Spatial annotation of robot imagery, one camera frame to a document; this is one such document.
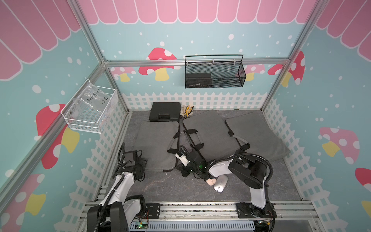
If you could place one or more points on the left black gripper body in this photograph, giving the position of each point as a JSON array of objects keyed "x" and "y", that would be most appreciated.
[{"x": 141, "y": 164}]

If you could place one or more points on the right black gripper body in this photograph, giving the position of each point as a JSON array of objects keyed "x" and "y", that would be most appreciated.
[{"x": 186, "y": 170}]

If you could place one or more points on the pink mouse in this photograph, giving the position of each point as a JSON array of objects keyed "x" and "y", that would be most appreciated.
[{"x": 211, "y": 181}]

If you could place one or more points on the grey laptop bag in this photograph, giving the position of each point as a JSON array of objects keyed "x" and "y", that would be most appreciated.
[
  {"x": 159, "y": 142},
  {"x": 209, "y": 135},
  {"x": 253, "y": 135}
]

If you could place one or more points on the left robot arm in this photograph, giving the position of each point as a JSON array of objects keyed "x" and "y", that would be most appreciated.
[{"x": 117, "y": 210}]

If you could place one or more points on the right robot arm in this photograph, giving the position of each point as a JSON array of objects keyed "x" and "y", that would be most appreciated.
[{"x": 253, "y": 170}]

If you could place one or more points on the silver mouse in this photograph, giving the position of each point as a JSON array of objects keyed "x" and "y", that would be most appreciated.
[{"x": 220, "y": 183}]

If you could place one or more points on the clear plastic bag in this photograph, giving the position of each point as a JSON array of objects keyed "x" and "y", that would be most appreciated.
[{"x": 94, "y": 104}]

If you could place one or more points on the yellow black pliers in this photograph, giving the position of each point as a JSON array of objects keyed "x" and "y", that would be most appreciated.
[{"x": 186, "y": 111}]

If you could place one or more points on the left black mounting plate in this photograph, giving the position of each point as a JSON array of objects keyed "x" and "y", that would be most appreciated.
[{"x": 151, "y": 211}]

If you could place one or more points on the black mounting plate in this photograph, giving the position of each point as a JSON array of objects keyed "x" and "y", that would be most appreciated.
[
  {"x": 151, "y": 211},
  {"x": 247, "y": 210}
]

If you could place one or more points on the black plastic tool case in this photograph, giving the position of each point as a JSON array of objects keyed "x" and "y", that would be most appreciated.
[{"x": 165, "y": 111}]

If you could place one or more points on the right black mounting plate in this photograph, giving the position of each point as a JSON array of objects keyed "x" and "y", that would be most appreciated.
[{"x": 247, "y": 210}]

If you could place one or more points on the black box in basket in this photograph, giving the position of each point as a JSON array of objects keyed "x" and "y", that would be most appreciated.
[{"x": 198, "y": 80}]

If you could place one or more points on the white wire basket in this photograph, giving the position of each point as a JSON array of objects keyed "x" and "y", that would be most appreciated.
[{"x": 82, "y": 125}]

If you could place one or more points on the black wire mesh basket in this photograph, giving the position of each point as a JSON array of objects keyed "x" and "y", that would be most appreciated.
[{"x": 226, "y": 71}]

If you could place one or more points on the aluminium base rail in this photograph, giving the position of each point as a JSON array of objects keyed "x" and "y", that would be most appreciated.
[{"x": 187, "y": 211}]

